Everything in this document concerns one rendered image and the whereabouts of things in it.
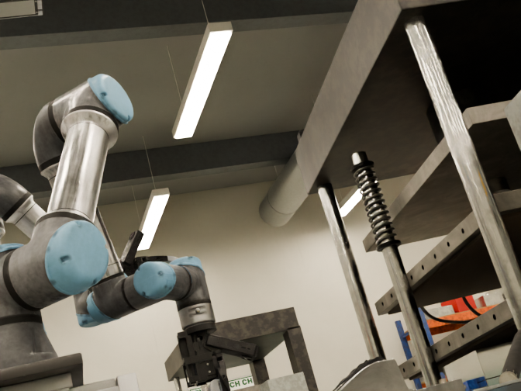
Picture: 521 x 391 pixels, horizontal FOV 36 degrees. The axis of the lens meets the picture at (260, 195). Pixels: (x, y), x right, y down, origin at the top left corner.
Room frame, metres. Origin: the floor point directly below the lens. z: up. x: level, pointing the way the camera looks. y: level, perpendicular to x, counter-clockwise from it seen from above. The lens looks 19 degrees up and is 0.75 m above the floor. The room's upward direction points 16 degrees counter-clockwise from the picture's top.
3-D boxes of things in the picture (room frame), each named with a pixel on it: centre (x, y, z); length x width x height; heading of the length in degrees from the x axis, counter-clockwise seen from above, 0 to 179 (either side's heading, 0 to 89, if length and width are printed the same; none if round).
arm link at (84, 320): (2.13, 0.52, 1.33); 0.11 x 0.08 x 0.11; 43
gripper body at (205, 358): (1.71, 0.21, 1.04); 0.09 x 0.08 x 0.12; 103
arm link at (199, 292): (1.71, 0.20, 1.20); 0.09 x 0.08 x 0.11; 156
